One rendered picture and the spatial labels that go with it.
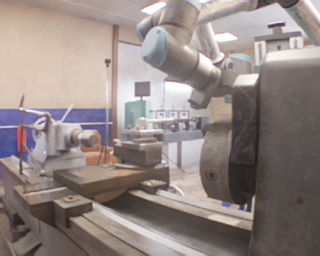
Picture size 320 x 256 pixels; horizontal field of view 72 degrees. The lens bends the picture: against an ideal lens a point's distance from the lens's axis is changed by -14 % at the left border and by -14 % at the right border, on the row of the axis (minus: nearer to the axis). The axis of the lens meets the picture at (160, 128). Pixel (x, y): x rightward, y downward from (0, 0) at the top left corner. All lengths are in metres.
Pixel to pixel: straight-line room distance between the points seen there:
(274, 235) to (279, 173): 0.11
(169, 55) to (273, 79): 0.25
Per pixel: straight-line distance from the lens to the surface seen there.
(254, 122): 0.45
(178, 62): 0.59
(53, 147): 1.50
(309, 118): 0.41
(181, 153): 5.89
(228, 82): 0.64
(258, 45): 1.87
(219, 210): 1.04
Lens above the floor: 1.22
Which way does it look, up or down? 3 degrees down
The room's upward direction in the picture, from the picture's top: straight up
